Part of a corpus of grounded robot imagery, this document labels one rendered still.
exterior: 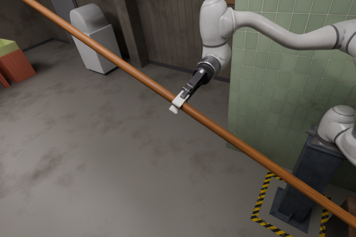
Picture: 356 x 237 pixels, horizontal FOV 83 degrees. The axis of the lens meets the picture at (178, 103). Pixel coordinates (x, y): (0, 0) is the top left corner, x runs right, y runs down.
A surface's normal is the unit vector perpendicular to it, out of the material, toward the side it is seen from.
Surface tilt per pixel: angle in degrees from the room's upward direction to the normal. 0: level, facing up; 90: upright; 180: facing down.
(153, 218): 0
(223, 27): 88
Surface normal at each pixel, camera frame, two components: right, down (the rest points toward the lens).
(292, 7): -0.50, 0.59
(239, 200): -0.11, -0.77
